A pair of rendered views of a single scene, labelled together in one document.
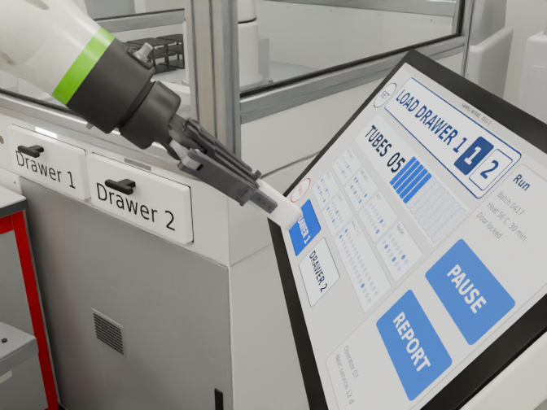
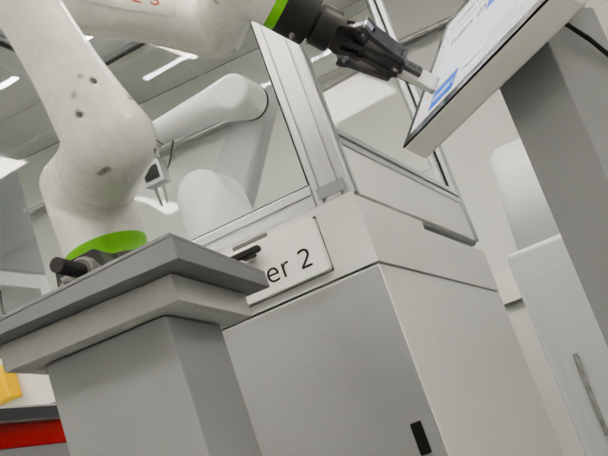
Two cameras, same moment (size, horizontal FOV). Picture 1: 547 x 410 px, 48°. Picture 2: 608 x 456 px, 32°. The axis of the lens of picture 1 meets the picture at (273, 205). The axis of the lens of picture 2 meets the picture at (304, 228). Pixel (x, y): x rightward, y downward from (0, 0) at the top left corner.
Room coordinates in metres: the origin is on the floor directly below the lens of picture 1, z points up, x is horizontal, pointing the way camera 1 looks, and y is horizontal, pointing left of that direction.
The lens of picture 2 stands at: (-0.86, 0.85, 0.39)
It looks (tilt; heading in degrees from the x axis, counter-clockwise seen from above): 15 degrees up; 340
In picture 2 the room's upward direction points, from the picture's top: 19 degrees counter-clockwise
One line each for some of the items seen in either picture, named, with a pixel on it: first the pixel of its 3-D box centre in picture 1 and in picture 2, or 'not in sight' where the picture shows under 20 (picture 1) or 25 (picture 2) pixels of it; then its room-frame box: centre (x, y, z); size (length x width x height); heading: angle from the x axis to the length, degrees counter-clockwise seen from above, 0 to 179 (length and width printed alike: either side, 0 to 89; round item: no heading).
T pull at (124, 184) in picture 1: (124, 185); (246, 255); (1.07, 0.28, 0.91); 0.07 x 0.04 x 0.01; 50
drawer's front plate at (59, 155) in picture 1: (46, 160); not in sight; (1.29, 0.51, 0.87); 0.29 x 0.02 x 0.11; 50
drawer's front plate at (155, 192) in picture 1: (136, 196); (258, 271); (1.09, 0.26, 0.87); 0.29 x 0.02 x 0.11; 50
